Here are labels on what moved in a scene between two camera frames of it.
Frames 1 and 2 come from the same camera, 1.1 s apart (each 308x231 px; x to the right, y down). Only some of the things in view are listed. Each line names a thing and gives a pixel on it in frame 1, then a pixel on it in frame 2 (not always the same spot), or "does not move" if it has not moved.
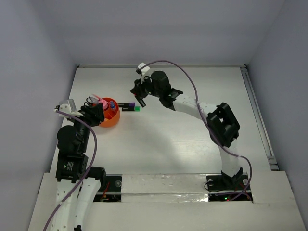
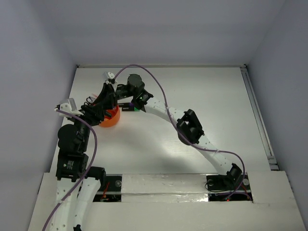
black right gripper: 138,89 → 108,97
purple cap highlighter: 127,104 does not move
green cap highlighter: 135,109 does not move
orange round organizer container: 111,113 does not move
